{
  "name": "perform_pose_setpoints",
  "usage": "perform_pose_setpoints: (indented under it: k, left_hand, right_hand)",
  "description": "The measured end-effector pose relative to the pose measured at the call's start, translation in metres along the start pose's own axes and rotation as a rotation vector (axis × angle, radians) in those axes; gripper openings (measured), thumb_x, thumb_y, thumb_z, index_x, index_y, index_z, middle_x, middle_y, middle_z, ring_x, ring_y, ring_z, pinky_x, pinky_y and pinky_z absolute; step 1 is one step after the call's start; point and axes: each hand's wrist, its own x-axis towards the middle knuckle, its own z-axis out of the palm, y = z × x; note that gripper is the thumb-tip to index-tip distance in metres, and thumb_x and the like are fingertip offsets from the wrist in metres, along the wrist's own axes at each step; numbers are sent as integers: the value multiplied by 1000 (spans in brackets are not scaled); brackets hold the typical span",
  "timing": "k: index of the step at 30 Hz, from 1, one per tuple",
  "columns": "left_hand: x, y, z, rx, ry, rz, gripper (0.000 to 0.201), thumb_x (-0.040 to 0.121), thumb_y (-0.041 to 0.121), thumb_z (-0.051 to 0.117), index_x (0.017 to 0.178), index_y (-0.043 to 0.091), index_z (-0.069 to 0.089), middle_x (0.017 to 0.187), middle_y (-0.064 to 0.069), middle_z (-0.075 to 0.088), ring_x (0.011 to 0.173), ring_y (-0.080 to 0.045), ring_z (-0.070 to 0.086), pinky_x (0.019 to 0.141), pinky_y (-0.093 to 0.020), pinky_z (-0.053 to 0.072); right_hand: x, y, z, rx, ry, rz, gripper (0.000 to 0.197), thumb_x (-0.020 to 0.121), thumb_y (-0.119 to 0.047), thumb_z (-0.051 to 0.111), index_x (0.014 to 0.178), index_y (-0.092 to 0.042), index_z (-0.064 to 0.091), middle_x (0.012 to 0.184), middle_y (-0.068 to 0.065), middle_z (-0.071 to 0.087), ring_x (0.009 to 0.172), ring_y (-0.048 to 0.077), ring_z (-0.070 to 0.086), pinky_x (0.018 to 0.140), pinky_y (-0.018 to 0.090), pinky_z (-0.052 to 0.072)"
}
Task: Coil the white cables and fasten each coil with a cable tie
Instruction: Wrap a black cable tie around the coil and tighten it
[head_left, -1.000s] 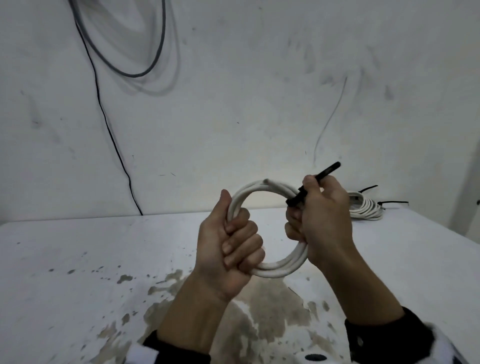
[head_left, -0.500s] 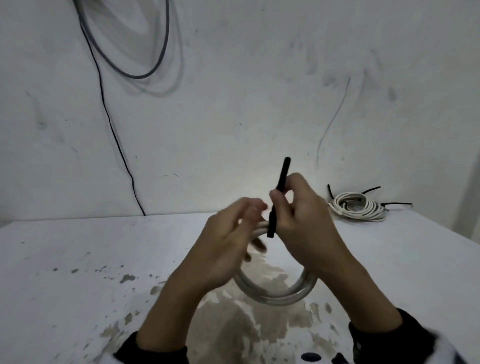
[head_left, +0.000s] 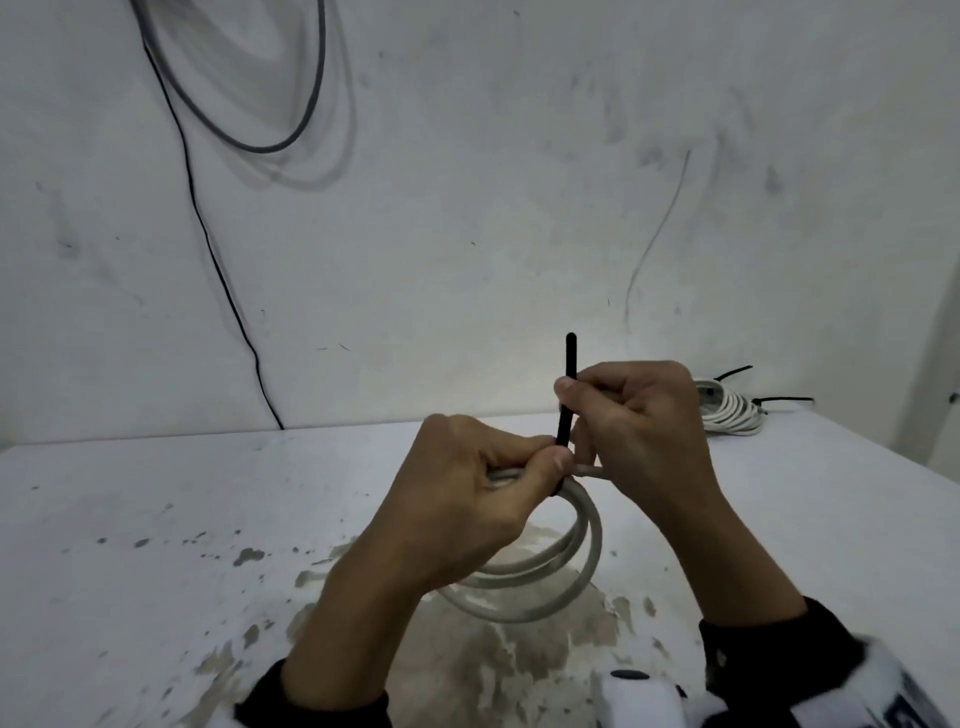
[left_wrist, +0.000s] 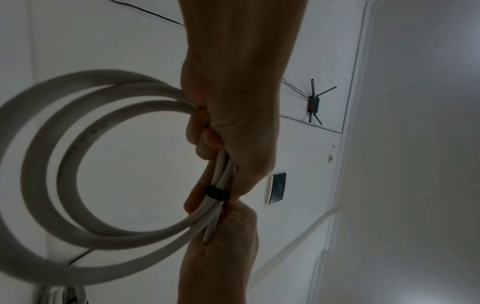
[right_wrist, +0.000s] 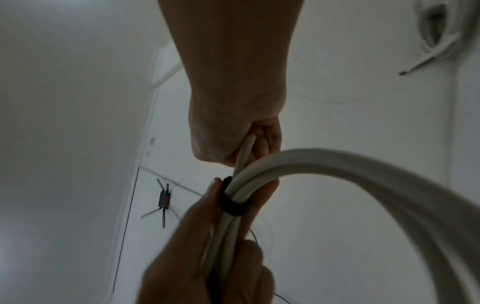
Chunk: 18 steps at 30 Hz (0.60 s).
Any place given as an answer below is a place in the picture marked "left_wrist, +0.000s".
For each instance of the person's right hand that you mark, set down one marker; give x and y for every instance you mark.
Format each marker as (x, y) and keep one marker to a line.
(221, 261)

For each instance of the person's left hand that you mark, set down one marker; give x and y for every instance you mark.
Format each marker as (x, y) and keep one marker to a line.
(240, 89)

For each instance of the black router with antennas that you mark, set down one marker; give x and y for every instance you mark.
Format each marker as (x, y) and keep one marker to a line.
(314, 104)

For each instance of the small dark tablet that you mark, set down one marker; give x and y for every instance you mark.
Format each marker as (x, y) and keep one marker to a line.
(278, 188)

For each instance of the white wall conduit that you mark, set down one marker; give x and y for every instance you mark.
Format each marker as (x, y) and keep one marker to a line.
(296, 240)

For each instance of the small white wall box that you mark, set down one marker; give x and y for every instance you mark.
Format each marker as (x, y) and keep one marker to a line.
(329, 158)

